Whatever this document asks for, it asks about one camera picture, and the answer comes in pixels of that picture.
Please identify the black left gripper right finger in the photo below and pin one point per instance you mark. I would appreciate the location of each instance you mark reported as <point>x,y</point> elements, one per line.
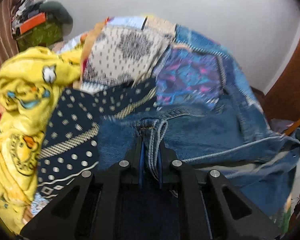
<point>198,203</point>

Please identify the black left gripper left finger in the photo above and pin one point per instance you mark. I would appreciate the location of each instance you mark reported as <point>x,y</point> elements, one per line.
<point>106,191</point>

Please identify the blue denim jacket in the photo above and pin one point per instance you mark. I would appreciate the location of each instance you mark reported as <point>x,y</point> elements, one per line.
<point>236,140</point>

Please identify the navy dotted patterned cloth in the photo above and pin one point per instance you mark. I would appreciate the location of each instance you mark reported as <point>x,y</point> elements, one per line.
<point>70,143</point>

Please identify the blue patchwork quilt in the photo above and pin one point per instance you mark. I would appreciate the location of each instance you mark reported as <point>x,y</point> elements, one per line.
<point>186,66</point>

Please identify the yellow cartoon blanket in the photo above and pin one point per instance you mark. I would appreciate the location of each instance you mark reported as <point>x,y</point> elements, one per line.
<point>31,83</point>

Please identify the striped red curtain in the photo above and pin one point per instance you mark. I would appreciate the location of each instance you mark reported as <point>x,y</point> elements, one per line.
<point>2,35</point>

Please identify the dark grey cushion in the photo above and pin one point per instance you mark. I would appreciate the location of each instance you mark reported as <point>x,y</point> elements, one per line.
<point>58,11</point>

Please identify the orange box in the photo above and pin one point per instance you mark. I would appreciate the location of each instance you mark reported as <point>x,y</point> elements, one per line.
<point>32,22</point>

